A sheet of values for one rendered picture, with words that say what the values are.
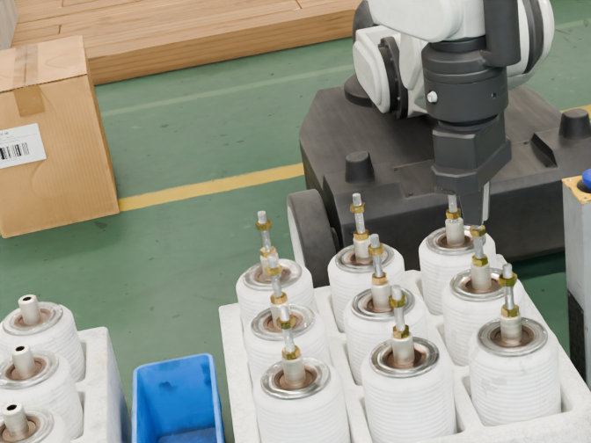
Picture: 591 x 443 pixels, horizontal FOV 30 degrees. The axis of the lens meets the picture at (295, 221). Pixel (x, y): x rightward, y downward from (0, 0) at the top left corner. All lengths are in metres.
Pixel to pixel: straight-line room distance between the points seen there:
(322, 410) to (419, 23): 0.41
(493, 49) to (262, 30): 1.99
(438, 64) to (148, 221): 1.15
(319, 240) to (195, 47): 1.50
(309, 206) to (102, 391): 0.49
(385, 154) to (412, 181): 0.18
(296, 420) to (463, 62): 0.40
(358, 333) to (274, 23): 1.91
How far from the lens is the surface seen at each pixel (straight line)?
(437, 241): 1.41
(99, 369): 1.41
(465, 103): 1.16
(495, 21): 1.13
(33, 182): 2.24
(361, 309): 1.28
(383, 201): 1.67
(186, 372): 1.51
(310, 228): 1.66
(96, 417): 1.33
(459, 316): 1.29
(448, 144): 1.19
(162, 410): 1.55
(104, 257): 2.10
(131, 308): 1.90
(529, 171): 1.73
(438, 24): 1.12
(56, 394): 1.29
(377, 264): 1.26
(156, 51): 3.08
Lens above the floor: 0.91
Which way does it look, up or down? 26 degrees down
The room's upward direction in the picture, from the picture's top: 9 degrees counter-clockwise
